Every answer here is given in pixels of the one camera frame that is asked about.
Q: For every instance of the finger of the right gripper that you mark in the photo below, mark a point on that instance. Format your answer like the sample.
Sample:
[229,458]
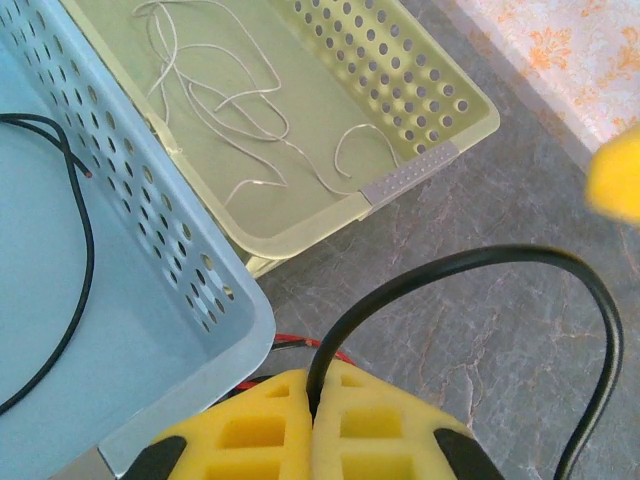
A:
[617,175]

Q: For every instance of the pale yellow plastic basket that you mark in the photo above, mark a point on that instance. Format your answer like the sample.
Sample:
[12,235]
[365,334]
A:
[310,100]

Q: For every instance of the light blue plastic basket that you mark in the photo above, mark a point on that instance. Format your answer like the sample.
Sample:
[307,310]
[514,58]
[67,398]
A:
[150,300]

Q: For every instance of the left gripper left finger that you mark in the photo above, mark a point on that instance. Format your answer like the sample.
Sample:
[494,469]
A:
[292,425]

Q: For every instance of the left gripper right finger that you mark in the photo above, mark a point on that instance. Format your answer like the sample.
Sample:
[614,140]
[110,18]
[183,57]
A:
[420,425]

